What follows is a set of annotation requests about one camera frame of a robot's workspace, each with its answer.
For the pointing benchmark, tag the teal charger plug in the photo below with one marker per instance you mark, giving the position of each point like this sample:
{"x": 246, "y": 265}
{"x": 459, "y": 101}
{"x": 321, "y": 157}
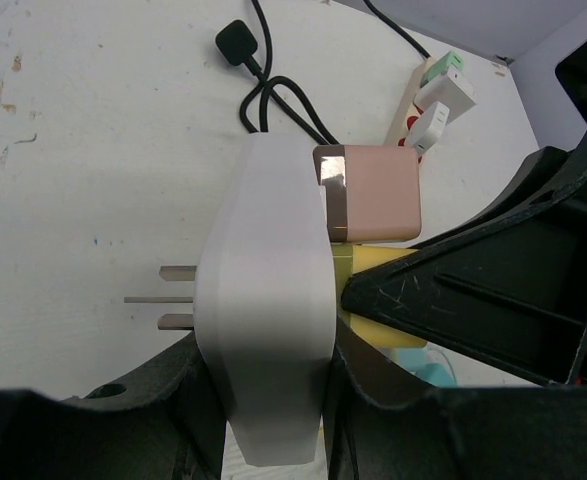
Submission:
{"x": 428, "y": 365}

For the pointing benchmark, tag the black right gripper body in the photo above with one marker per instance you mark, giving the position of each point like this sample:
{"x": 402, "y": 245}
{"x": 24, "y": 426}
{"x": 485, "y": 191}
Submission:
{"x": 551, "y": 185}

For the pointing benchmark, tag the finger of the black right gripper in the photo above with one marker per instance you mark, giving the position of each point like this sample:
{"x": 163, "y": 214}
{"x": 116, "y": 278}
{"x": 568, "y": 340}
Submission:
{"x": 516, "y": 300}

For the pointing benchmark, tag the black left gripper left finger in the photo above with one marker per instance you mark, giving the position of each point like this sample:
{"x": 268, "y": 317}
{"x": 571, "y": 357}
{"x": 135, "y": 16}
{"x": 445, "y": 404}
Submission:
{"x": 162, "y": 420}

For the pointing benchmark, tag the pink charger plug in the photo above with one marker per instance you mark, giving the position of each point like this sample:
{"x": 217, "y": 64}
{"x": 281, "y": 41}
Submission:
{"x": 371, "y": 193}

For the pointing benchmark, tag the green charger on beige strip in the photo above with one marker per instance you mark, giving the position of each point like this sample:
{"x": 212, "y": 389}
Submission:
{"x": 450, "y": 59}

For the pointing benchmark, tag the white charger on beige strip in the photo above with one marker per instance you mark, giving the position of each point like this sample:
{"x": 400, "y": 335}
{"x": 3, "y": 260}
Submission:
{"x": 426, "y": 131}

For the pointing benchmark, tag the beige power strip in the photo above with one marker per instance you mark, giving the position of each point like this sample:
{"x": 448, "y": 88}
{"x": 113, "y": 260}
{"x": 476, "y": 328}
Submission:
{"x": 407, "y": 113}

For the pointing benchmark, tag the white triangular power socket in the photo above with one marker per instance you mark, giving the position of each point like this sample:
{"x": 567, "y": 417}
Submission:
{"x": 264, "y": 304}

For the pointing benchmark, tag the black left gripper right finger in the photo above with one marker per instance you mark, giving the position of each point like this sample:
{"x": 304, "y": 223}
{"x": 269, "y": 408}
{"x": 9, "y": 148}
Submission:
{"x": 381, "y": 422}

